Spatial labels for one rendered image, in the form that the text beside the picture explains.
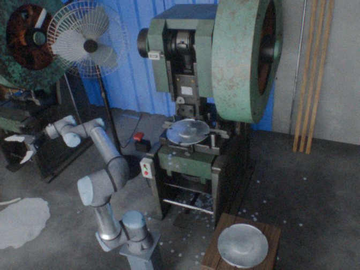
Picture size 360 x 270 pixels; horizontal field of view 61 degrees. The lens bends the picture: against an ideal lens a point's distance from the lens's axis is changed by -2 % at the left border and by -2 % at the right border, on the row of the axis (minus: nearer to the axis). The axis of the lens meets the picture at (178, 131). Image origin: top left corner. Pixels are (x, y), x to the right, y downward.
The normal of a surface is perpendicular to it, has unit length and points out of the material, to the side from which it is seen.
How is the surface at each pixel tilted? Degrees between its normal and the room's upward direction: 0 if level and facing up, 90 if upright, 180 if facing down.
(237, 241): 0
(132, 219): 8
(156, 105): 90
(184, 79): 90
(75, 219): 0
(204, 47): 90
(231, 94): 100
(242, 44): 67
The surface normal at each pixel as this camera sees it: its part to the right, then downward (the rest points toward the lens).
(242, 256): -0.11, -0.82
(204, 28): -0.36, -0.19
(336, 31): -0.41, 0.55
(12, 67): 0.89, 0.18
